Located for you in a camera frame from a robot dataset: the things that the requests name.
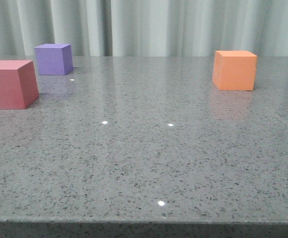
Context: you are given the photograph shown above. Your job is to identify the red foam block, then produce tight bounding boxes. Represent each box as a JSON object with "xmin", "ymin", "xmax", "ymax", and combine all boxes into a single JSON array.
[{"xmin": 0, "ymin": 60, "xmax": 39, "ymax": 110}]

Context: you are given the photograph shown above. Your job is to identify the orange foam block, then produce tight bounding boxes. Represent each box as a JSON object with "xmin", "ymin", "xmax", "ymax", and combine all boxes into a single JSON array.
[{"xmin": 212, "ymin": 51, "xmax": 258, "ymax": 91}]

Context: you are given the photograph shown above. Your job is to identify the purple foam block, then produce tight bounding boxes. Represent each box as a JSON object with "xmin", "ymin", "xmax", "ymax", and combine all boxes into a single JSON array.
[{"xmin": 34, "ymin": 44, "xmax": 73, "ymax": 75}]

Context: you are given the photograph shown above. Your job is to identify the grey-green pleated curtain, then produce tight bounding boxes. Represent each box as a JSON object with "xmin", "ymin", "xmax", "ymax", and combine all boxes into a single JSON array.
[{"xmin": 0, "ymin": 0, "xmax": 288, "ymax": 57}]

